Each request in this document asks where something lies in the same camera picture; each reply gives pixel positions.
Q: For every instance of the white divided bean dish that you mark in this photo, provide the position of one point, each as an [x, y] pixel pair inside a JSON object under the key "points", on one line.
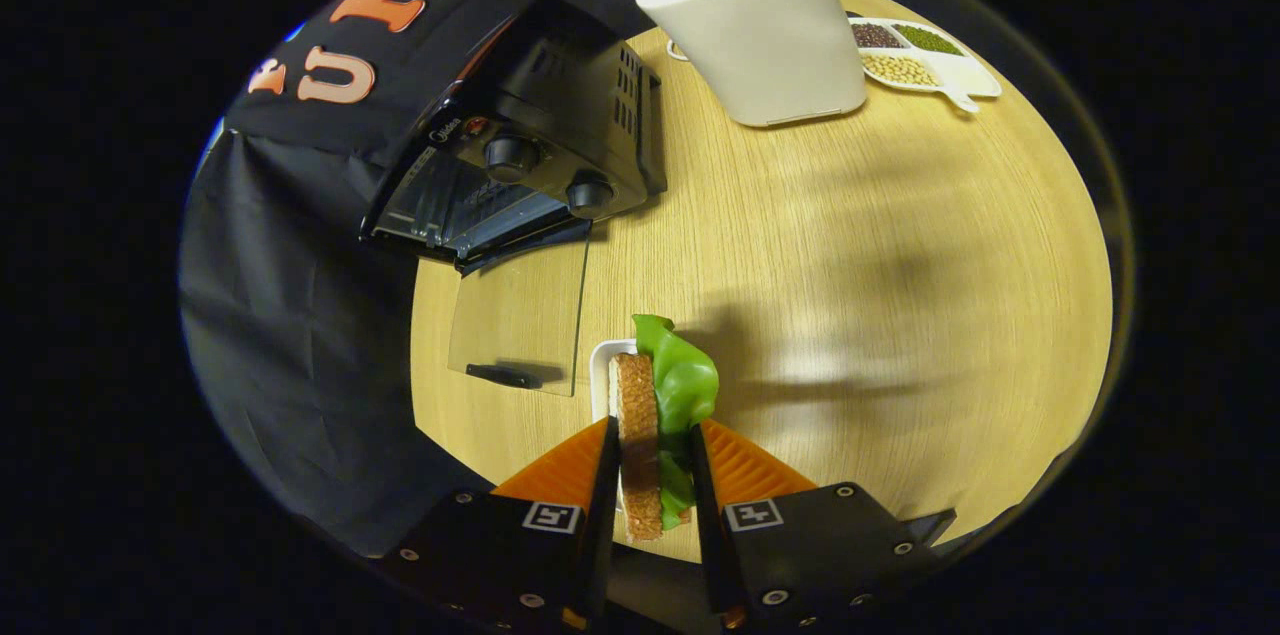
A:
{"points": [[965, 75]]}

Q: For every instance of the black toaster oven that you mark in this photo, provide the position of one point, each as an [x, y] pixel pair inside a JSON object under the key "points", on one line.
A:
{"points": [[560, 75]]}

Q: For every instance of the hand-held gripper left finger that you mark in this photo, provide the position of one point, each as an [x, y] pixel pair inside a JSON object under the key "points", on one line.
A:
{"points": [[603, 515]]}

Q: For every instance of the toast lettuce sandwich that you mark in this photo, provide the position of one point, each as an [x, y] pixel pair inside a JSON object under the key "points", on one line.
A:
{"points": [[638, 415]]}

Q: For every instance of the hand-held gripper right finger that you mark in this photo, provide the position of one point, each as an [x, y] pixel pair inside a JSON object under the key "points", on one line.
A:
{"points": [[708, 535]]}

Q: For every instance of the white pop-up toaster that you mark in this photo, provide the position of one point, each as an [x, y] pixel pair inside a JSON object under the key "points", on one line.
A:
{"points": [[770, 35]]}

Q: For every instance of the small white plate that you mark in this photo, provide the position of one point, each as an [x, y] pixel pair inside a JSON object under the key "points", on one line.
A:
{"points": [[600, 375]]}

